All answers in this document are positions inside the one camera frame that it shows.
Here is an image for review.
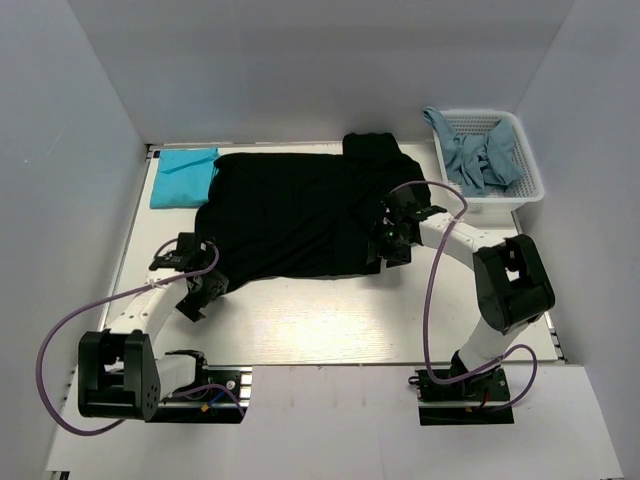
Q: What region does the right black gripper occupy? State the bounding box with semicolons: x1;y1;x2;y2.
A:
364;219;414;268

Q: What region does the black t-shirt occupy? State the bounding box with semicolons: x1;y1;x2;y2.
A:
194;133;424;291

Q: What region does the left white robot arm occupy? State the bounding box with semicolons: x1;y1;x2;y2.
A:
77;272;241;423

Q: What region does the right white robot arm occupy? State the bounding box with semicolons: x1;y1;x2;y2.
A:
372;196;556;399

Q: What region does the crumpled grey-blue t-shirt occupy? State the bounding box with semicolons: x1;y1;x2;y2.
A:
423;107;524;197

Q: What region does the white plastic basket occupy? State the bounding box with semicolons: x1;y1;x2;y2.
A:
442;109;545;213

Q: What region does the folded turquoise t-shirt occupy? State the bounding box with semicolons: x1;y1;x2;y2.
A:
150;148;220;209

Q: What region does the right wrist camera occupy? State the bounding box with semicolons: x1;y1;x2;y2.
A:
385;183;432;214

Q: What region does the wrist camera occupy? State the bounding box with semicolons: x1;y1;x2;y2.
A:
149;233;206;273
385;183;432;214

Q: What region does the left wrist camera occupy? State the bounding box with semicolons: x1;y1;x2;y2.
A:
149;233;206;273

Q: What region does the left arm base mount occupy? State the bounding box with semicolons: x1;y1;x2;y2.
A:
150;366;253;425

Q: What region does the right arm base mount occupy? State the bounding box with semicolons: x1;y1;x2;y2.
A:
408;368;514;426

